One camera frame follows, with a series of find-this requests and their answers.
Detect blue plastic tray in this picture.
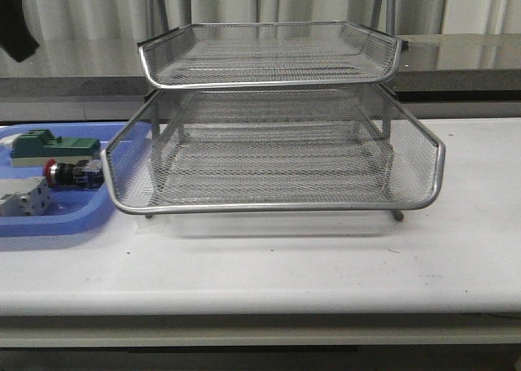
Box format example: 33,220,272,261
1,121,124,237

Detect red emergency push button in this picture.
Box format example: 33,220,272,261
43,159,104,190

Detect silver mesh tray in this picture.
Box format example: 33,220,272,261
102,84,445,216
138,21,403,89

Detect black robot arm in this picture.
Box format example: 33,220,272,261
1,0,40,63

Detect green electrical switch block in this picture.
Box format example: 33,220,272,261
10,129,101,167

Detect white circuit breaker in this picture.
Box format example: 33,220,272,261
1,177,52,217

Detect white small component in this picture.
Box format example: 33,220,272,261
0,133,20,151

